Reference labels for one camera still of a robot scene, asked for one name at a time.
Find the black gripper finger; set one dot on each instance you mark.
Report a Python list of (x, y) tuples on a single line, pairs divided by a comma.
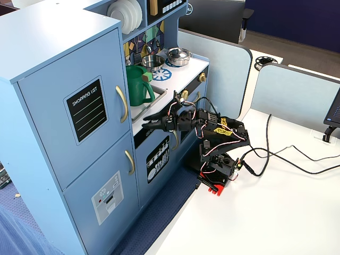
[(156, 126), (159, 117)]

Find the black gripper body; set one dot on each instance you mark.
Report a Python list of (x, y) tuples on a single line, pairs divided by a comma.
[(167, 121)]

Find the blue shopping list cabinet door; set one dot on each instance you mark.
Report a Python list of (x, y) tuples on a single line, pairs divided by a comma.
[(53, 146)]

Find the blue oven door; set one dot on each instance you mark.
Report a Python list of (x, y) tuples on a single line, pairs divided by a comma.
[(203, 90)]

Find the open steel pot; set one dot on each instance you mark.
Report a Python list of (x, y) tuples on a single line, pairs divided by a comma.
[(152, 62)]

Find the blue dishwasher print door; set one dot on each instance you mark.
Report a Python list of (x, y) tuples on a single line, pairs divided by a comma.
[(142, 183)]

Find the blue ice dispenser cabinet door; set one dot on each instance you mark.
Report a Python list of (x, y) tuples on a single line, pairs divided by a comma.
[(85, 228)]

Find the grey toy sink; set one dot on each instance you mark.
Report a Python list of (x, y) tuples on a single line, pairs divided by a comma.
[(159, 94)]

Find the gold stove knob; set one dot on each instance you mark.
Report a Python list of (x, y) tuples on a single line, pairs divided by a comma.
[(184, 94), (202, 77)]

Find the green plastic pitcher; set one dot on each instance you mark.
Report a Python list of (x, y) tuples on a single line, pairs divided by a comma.
[(136, 90)]

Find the green wooden block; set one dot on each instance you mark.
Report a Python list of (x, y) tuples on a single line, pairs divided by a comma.
[(146, 77)]

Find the black toy spatula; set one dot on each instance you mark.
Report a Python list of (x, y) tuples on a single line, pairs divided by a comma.
[(137, 58)]

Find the steel pot with lid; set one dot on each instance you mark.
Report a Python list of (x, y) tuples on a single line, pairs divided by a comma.
[(177, 56)]

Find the large pale blue desk divider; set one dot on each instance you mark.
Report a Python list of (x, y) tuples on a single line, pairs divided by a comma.
[(228, 69)]

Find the steel toy ladle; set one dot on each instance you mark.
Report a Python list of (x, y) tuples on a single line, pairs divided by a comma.
[(148, 48)]

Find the red table clamp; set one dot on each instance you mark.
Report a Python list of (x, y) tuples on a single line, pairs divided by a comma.
[(213, 183)]

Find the small green controller board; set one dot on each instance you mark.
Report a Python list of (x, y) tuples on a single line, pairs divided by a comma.
[(239, 164)]

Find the black filament spool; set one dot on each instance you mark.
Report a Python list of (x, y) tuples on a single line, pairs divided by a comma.
[(265, 62)]

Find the black toy microwave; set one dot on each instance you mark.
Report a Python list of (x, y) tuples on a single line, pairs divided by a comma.
[(170, 13)]

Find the black dell monitor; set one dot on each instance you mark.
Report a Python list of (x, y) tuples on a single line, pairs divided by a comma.
[(212, 18)]

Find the small pale blue desk divider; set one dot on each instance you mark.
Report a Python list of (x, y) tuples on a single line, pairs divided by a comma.
[(292, 93)]

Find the black chair armrest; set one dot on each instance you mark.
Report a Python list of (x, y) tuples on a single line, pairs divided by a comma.
[(247, 14)]

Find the light blue toy kitchen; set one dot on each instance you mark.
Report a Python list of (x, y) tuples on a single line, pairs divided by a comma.
[(40, 40)]

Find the computer monitor with lit screen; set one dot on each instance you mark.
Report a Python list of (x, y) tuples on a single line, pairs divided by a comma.
[(334, 109)]

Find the light blue knit cloth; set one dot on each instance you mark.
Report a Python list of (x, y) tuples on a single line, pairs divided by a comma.
[(21, 233)]

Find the black monitor mount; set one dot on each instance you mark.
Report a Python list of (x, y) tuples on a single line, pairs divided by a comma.
[(328, 132)]

